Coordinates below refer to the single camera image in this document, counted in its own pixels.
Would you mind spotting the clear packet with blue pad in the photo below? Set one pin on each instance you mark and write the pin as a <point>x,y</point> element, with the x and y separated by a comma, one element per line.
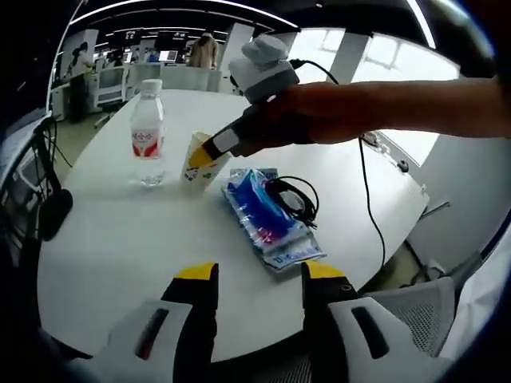
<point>287,251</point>

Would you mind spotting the blue and pink packet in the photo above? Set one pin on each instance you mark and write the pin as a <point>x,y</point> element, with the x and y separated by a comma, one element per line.
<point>265,231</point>

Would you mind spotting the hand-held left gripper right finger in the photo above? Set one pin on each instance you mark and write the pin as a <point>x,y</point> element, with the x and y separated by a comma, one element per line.
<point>335,319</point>

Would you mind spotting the white paper cup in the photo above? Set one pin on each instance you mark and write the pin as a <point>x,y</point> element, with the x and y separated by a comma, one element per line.
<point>199,179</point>

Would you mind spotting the person's right hand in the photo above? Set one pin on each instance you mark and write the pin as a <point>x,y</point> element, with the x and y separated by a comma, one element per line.
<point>315,113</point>

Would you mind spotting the curved ceiling light strip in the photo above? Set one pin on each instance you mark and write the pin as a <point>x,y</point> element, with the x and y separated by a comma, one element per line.
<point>159,8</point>

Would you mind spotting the white office chair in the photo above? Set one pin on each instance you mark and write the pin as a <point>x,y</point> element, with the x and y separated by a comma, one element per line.
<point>109,85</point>

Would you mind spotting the white tabletop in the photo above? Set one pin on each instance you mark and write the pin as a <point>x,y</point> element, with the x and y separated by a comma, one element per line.
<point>131,247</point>

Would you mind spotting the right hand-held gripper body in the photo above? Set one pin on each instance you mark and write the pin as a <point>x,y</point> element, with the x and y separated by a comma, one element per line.
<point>263,72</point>

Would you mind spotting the person's white shirt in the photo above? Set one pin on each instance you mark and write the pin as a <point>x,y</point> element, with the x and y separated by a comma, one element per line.
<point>483,303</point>

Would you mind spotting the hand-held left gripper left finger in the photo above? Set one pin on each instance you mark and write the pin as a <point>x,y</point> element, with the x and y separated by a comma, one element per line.
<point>191,319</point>

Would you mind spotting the grey mesh office chair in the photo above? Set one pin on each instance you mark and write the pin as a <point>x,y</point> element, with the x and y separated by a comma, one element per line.
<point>415,311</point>

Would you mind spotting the black chair armrest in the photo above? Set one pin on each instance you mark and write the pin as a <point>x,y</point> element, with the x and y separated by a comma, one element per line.
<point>56,215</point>

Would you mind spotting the clear plastic water bottle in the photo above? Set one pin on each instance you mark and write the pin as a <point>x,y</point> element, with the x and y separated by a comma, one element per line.
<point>147,131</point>

